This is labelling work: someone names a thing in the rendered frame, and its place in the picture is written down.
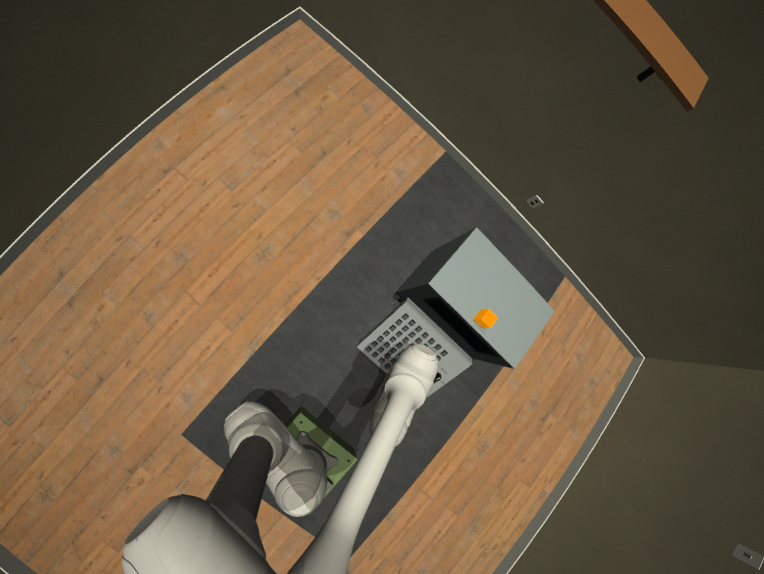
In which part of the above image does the grey control console with keypad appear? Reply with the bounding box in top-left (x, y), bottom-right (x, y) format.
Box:
top-left (355, 227), bottom-right (555, 398)

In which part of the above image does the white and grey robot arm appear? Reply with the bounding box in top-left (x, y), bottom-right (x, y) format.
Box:
top-left (121, 344), bottom-right (438, 574)

